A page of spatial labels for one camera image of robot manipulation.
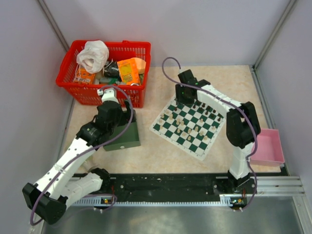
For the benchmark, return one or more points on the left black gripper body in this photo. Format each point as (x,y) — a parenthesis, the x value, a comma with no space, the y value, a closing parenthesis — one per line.
(123,118)

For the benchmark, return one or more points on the green white chess mat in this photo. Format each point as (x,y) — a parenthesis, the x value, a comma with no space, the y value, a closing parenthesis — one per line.
(192,129)

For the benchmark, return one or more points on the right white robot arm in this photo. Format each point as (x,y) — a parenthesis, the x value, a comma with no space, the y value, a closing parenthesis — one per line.
(242,125)

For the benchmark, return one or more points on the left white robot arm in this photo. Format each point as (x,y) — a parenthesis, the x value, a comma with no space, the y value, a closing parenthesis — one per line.
(50,196)

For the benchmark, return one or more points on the orange yellow snack package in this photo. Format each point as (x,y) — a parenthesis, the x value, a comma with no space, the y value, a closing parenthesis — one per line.
(128,72)

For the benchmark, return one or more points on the pink plastic tray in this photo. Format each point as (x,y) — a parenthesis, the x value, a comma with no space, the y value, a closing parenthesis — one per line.
(269,151)

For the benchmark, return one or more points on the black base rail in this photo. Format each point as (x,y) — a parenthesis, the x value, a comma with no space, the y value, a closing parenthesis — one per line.
(197,187)

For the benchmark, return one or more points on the white crumpled plastic bag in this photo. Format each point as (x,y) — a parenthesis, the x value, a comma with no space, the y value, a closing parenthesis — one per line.
(93,56)

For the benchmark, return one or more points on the dark green plastic tray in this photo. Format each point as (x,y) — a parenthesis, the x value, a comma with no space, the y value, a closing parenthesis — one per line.
(129,139)

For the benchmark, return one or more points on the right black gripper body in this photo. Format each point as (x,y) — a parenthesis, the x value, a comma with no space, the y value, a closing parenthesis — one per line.
(182,96)

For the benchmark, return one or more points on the peach sponge block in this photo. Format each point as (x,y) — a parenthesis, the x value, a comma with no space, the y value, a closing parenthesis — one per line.
(140,64)

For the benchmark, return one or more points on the black wrapped bundle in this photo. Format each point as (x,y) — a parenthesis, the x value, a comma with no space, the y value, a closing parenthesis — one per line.
(111,69)

